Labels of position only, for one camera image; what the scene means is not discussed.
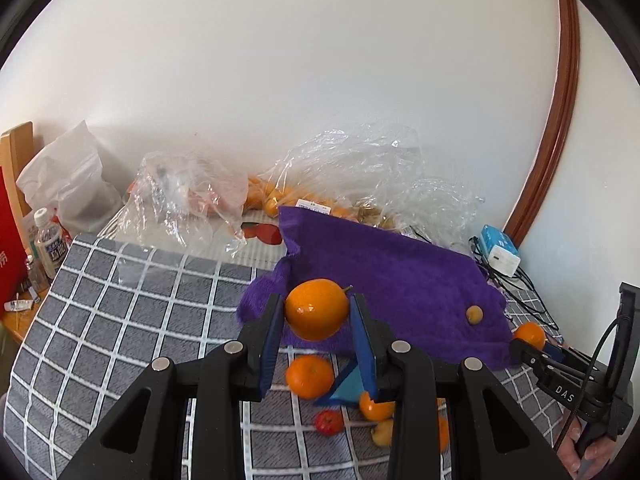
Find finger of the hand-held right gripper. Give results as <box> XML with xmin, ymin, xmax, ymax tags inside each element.
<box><xmin>544</xmin><ymin>343</ymin><xmax>602</xmax><ymax>382</ymax></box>
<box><xmin>509</xmin><ymin>338</ymin><xmax>590</xmax><ymax>407</ymax></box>

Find person's right hand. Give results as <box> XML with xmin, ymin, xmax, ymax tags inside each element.
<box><xmin>556</xmin><ymin>407</ymin><xmax>623</xmax><ymax>480</ymax></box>

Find large clear plastic bag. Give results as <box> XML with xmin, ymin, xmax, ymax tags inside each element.
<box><xmin>260</xmin><ymin>121</ymin><xmax>487</xmax><ymax>257</ymax></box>

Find large orange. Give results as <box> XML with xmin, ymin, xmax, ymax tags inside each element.
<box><xmin>284</xmin><ymin>278</ymin><xmax>353</xmax><ymax>342</ymax></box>

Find black cable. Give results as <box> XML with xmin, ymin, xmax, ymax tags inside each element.
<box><xmin>467</xmin><ymin>235</ymin><xmax>562</xmax><ymax>335</ymax></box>

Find grey checked tablecloth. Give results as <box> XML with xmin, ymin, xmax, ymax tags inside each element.
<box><xmin>2</xmin><ymin>232</ymin><xmax>571</xmax><ymax>480</ymax></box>

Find red paper bag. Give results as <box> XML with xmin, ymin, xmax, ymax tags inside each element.
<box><xmin>0</xmin><ymin>165</ymin><xmax>29</xmax><ymax>317</ymax></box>

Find purple towel covered tray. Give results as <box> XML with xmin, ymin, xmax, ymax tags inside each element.
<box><xmin>236</xmin><ymin>205</ymin><xmax>521</xmax><ymax>368</ymax></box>

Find small red fruit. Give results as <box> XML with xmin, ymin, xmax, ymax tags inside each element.
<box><xmin>313</xmin><ymin>410</ymin><xmax>345</xmax><ymax>436</ymax></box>

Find blue white tissue pack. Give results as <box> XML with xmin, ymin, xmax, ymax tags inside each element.
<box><xmin>479</xmin><ymin>225</ymin><xmax>522</xmax><ymax>278</ymax></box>

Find clear water bottle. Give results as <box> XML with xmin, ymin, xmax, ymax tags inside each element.
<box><xmin>27</xmin><ymin>207</ymin><xmax>69</xmax><ymax>281</ymax></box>

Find small clear bottle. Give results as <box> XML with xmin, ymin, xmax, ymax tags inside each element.
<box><xmin>24</xmin><ymin>255</ymin><xmax>51</xmax><ymax>297</ymax></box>

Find white plastic bag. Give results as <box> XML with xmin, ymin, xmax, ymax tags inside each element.
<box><xmin>16</xmin><ymin>120</ymin><xmax>127</xmax><ymax>234</ymax></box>

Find bagged yellow fruits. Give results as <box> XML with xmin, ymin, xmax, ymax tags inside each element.
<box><xmin>356</xmin><ymin>201</ymin><xmax>403</xmax><ymax>233</ymax></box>

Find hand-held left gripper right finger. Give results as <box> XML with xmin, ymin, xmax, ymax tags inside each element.
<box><xmin>349</xmin><ymin>293</ymin><xmax>574</xmax><ymax>480</ymax></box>

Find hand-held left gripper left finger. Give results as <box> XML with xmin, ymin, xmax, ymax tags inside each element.
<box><xmin>57</xmin><ymin>292</ymin><xmax>286</xmax><ymax>480</ymax></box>

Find orange mandarin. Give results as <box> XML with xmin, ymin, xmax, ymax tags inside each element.
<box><xmin>285</xmin><ymin>355</ymin><xmax>335</xmax><ymax>401</ymax></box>
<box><xmin>358</xmin><ymin>390</ymin><xmax>396</xmax><ymax>422</ymax></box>
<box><xmin>514</xmin><ymin>322</ymin><xmax>547</xmax><ymax>351</ymax></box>
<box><xmin>437</xmin><ymin>400</ymin><xmax>451</xmax><ymax>453</ymax></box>

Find brown wooden door frame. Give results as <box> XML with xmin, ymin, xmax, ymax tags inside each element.
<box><xmin>502</xmin><ymin>0</ymin><xmax>581</xmax><ymax>250</ymax></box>

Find bagged pile of oranges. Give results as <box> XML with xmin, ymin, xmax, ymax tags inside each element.
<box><xmin>244</xmin><ymin>174</ymin><xmax>351</xmax><ymax>221</ymax></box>

